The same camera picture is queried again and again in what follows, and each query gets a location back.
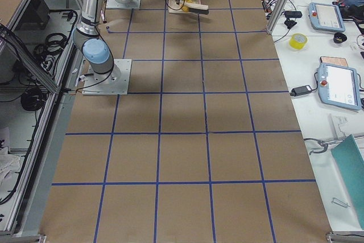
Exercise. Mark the beige plastic dustpan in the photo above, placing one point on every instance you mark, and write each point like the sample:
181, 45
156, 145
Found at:
173, 8

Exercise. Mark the wooden phone-sized board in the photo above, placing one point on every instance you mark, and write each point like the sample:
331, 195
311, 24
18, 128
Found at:
338, 61

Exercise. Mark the blue teach pendant near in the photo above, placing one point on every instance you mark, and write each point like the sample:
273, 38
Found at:
338, 86

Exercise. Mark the yellow tape roll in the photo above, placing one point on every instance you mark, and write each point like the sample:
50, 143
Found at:
298, 41

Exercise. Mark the black power adapter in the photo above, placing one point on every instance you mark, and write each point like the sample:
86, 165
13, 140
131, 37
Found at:
300, 91

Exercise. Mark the teal board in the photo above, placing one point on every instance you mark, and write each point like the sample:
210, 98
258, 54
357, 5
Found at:
350, 164

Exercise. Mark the beige hand brush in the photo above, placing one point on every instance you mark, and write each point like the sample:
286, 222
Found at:
197, 8

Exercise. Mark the blue teach pendant far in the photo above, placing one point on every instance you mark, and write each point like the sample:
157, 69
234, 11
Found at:
325, 17

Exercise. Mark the yellow toy potato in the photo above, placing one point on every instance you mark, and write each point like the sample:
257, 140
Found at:
185, 9

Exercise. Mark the blue teach pendant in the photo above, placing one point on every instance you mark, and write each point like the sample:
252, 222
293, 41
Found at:
338, 86
325, 17

